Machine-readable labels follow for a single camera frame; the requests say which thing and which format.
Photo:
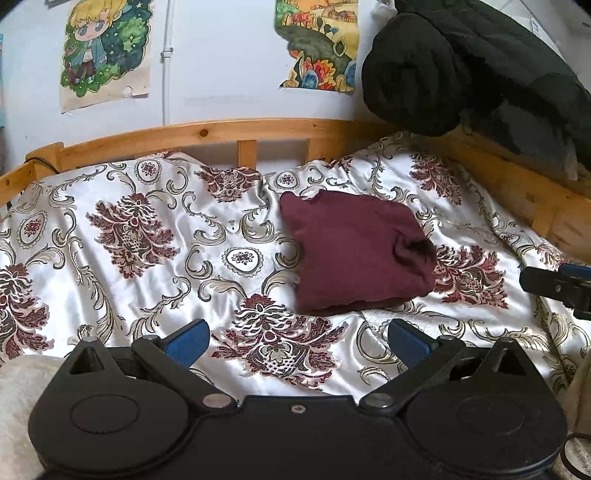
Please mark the wooden bed frame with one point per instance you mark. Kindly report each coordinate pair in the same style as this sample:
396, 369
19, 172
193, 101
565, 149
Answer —
207, 134

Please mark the white wall pipe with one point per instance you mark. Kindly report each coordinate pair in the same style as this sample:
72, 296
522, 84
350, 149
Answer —
166, 83

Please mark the maroon long-sleeve shirt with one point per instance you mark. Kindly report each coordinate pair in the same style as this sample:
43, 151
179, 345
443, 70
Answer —
355, 249

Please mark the colourful landscape poster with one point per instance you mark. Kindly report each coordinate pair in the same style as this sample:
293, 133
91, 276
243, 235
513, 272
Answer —
318, 41

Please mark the white floral satin blanket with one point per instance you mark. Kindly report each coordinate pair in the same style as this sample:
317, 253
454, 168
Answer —
138, 286

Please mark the black padded coat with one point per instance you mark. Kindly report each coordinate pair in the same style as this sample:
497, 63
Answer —
438, 60

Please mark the blond cartoon character poster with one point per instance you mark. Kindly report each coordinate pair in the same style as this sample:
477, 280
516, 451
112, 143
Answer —
101, 50

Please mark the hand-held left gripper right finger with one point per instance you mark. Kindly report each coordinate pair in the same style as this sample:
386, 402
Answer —
408, 345

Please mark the cream fluffy cloth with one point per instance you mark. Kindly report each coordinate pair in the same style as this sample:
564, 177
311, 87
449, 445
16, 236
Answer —
21, 406
579, 397

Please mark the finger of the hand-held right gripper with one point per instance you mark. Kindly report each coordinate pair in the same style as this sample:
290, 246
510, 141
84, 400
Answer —
575, 270
545, 282

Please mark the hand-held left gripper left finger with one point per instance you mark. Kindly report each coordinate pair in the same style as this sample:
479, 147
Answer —
187, 345

